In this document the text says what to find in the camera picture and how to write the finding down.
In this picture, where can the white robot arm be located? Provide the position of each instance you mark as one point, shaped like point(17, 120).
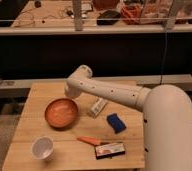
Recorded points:
point(167, 117)

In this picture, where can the orange ceramic bowl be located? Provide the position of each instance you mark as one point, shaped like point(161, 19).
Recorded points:
point(61, 113)

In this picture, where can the white tube bottle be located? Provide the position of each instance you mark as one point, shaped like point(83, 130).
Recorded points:
point(97, 107)

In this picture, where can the blue sponge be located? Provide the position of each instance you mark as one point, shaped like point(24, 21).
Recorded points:
point(116, 123)

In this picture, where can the black object on bench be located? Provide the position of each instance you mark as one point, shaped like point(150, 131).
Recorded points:
point(108, 17)

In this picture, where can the orange basket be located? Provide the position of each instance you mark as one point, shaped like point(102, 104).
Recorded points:
point(131, 15)

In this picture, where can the white paper cup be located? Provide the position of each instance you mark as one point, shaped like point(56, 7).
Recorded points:
point(42, 148)

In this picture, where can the orange handled knife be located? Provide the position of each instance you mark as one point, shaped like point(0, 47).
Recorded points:
point(91, 140)

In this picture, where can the metal post left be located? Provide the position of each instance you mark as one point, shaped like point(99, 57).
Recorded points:
point(77, 15)

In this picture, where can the metal post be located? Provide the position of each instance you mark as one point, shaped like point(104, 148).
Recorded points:
point(77, 15)
point(171, 19)

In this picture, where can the metal post right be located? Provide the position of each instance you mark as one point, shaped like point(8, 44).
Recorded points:
point(171, 19)

